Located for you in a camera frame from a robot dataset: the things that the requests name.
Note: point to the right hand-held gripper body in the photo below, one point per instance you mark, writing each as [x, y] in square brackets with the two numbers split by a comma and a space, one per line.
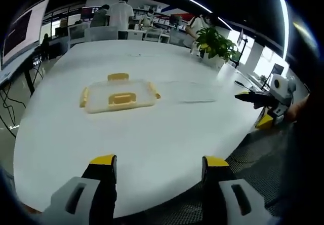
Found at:
[279, 88]

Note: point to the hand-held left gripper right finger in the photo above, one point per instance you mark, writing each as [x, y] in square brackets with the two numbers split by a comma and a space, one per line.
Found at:
[235, 194]

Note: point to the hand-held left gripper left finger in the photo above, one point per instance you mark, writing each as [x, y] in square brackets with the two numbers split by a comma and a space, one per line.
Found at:
[76, 194]

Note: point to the clear container lid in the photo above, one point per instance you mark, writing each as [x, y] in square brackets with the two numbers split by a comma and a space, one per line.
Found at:
[119, 95]

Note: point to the person's right hand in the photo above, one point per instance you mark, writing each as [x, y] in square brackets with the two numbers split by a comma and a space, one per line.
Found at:
[298, 108]

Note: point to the small green plant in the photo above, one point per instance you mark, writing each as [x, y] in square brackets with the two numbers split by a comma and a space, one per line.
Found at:
[263, 78]

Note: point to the black monitor stand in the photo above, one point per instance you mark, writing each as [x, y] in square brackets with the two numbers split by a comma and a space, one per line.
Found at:
[240, 47]

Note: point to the potted green plant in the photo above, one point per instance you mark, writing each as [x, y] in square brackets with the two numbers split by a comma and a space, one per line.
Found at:
[215, 45]

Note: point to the side desk with black legs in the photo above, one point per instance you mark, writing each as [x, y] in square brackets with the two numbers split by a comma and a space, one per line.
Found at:
[15, 70]

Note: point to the large wall screen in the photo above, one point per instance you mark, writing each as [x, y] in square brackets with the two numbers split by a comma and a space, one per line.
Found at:
[22, 30]

